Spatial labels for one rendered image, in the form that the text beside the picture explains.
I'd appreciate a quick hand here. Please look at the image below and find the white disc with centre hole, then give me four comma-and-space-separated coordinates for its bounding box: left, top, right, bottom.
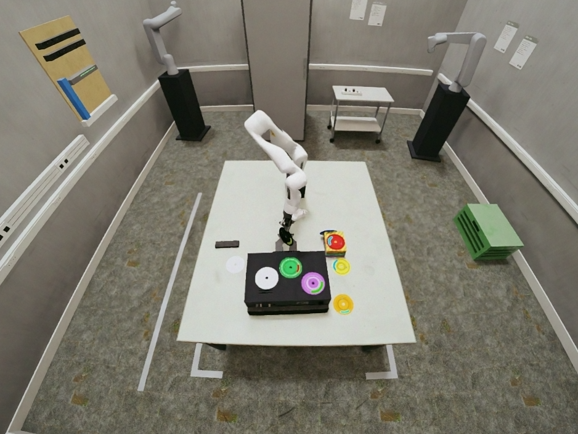
226, 256, 245, 273
255, 268, 279, 289

